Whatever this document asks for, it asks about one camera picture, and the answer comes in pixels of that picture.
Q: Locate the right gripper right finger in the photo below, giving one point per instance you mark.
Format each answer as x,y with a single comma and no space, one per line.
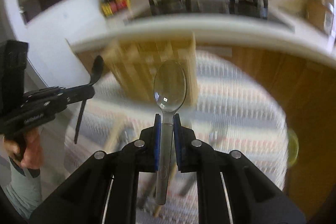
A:
231,189

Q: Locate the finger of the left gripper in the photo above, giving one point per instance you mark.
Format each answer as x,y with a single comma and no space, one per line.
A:
76,95

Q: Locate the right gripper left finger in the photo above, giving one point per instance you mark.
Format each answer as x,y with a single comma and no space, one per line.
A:
104,188

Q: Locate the clear grey spoon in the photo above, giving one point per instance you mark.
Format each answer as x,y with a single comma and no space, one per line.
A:
170,88

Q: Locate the grey sleeved left forearm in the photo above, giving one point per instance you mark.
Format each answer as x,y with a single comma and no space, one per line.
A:
24,193

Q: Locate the person's left hand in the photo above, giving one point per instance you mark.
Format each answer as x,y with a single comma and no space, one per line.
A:
33,157

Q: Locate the yellow plastic utensil basket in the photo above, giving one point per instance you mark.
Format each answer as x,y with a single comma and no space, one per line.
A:
134,63

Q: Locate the black gas stove top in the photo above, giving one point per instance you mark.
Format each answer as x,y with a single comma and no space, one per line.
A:
245,9

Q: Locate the beige rice cooker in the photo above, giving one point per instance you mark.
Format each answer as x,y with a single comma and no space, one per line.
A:
320,14

